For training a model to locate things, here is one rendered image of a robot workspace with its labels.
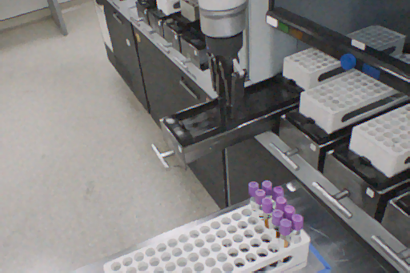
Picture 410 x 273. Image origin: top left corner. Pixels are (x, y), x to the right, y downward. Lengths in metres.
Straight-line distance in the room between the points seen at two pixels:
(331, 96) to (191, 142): 0.32
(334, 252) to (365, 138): 0.25
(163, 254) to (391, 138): 0.48
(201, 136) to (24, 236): 1.25
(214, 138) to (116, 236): 0.98
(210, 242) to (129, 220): 1.22
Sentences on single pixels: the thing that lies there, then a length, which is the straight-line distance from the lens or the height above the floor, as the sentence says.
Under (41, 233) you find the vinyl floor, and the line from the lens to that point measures 1.95.
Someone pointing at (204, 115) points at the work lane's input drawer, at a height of 0.80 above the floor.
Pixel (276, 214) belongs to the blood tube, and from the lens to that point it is 0.59.
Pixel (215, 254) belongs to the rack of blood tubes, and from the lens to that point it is 0.61.
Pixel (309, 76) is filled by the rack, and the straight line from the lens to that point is 1.03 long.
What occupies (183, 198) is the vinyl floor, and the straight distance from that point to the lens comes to 1.88.
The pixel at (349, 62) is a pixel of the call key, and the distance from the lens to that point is 0.83.
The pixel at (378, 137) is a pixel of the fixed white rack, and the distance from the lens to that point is 0.86.
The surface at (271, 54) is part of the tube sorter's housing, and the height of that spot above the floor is 0.87.
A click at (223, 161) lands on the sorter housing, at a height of 0.42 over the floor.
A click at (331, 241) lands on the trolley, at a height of 0.82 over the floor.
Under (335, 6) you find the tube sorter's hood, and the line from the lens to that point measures 0.86.
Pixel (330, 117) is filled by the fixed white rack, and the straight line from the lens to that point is 0.90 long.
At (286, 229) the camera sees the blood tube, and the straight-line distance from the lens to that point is 0.58.
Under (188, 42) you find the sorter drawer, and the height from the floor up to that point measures 0.81.
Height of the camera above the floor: 1.39
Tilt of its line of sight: 38 degrees down
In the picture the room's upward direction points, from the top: 12 degrees counter-clockwise
